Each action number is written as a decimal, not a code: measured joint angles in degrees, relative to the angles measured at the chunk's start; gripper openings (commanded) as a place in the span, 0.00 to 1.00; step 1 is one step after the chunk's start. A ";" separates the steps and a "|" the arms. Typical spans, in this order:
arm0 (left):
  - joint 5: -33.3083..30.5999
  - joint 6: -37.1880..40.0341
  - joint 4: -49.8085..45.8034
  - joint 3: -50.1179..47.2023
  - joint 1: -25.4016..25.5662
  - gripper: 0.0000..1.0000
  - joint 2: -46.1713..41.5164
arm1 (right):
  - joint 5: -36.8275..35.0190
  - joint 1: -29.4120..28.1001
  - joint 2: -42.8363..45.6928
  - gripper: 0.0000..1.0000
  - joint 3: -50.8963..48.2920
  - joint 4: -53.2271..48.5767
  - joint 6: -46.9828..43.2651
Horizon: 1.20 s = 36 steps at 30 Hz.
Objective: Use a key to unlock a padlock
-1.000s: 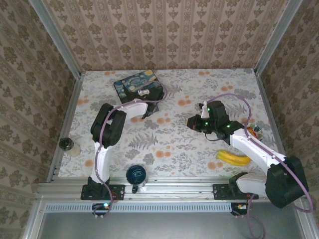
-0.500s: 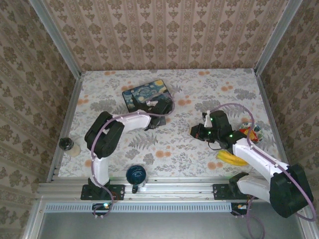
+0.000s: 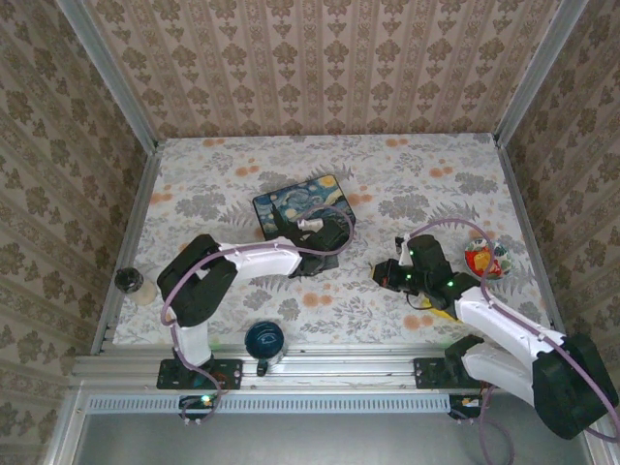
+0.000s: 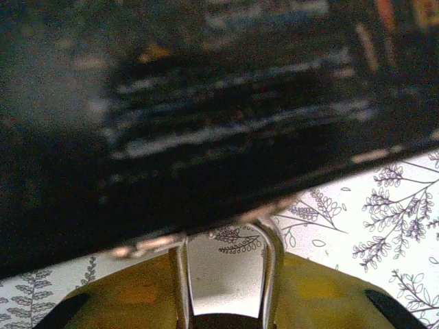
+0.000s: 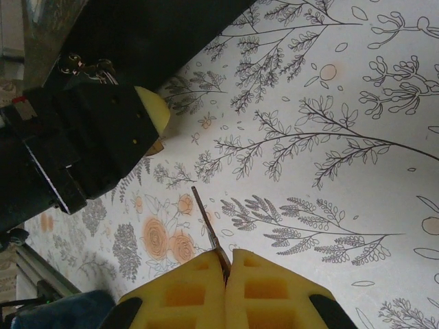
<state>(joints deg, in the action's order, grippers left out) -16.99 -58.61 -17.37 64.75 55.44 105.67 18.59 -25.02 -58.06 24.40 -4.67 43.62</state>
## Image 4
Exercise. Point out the floral tablecloth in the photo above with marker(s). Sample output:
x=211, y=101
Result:
x=377, y=222

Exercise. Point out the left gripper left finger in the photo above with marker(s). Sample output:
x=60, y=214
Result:
x=130, y=294

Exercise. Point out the starry night painted box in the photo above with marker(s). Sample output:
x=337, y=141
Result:
x=205, y=103

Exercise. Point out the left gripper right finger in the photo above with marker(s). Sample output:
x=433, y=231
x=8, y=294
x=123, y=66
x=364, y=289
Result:
x=315, y=294

